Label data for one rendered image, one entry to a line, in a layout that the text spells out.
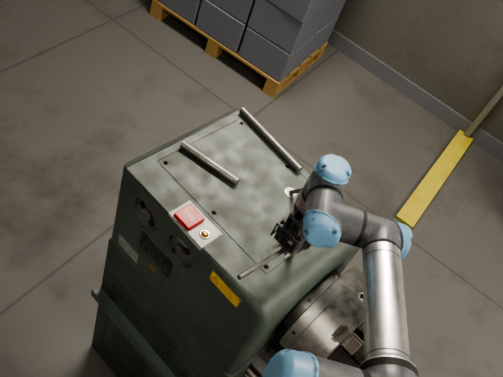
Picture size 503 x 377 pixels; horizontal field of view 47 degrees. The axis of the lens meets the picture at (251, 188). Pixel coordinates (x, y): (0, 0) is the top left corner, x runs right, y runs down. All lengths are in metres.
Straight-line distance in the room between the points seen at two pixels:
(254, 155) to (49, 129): 1.86
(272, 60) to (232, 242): 2.42
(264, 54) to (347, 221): 2.76
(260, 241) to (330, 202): 0.44
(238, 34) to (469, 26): 1.54
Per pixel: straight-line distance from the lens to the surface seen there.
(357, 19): 4.50
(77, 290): 2.81
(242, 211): 1.59
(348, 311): 1.57
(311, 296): 1.62
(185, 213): 1.53
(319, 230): 1.12
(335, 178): 1.18
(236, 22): 3.86
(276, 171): 1.72
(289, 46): 3.71
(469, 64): 4.30
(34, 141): 3.33
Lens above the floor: 2.49
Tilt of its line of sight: 48 degrees down
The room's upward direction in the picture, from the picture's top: 24 degrees clockwise
